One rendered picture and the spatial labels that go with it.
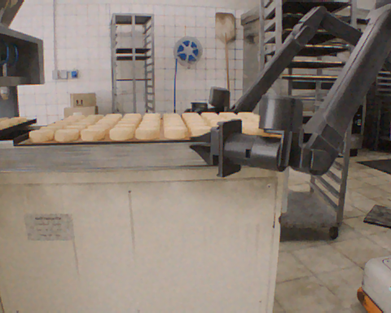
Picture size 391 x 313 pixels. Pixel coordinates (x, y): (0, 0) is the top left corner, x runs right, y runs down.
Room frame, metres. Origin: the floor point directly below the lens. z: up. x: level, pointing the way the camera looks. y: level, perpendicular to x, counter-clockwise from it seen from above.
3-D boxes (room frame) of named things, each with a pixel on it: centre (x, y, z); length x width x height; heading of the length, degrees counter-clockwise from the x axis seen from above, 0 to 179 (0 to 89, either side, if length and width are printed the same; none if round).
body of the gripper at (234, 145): (0.59, -0.07, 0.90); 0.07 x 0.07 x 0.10; 52
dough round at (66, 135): (0.66, 0.28, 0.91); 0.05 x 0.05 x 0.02
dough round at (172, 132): (0.69, 0.05, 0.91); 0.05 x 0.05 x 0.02
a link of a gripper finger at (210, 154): (0.64, -0.02, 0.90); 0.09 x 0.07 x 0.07; 52
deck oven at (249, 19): (4.62, -1.49, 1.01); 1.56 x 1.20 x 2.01; 104
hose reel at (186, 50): (4.76, 0.19, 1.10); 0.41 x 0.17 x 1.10; 104
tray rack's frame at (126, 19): (4.22, 0.87, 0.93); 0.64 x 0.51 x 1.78; 17
